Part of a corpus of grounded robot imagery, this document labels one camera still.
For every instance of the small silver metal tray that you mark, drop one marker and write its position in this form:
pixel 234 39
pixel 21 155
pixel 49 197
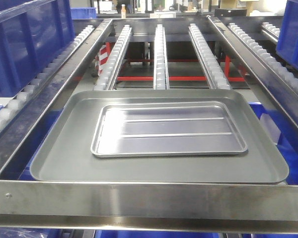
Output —
pixel 166 129

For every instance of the large grey serving tray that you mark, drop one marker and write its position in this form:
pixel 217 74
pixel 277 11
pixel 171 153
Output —
pixel 66 155

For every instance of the white roller track centre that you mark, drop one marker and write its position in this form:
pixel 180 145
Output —
pixel 160 71

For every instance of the white roller track centre-left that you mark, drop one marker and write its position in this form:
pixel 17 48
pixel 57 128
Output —
pixel 107 78

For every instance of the white roller track centre-right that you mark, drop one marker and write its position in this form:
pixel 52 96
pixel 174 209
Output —
pixel 212 71

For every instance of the steel rack front crossbar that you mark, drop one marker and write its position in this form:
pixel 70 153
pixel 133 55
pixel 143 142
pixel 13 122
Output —
pixel 206 207

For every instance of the white roller track right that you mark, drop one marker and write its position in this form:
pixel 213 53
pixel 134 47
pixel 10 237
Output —
pixel 287 77

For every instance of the blue bin below rack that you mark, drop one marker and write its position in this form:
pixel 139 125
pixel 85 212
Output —
pixel 289 154

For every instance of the blue plastic bin left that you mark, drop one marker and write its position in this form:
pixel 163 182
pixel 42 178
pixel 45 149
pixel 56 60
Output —
pixel 32 34

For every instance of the blue plastic bin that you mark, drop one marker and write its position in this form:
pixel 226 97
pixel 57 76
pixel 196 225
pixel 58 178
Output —
pixel 32 34
pixel 287 46

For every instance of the white roller track far left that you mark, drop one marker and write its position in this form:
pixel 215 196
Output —
pixel 13 106

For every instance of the blue plastic bin right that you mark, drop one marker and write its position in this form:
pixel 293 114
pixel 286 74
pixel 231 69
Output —
pixel 287 46

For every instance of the red metal frame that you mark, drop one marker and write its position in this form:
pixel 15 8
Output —
pixel 226 61

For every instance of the right steel side rail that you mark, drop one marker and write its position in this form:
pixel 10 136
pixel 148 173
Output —
pixel 278 98

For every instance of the steel side rail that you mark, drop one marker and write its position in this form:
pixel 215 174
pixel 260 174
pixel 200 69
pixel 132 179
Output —
pixel 278 98
pixel 20 140

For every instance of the left steel side rail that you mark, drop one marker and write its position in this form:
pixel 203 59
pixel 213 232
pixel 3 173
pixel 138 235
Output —
pixel 20 140

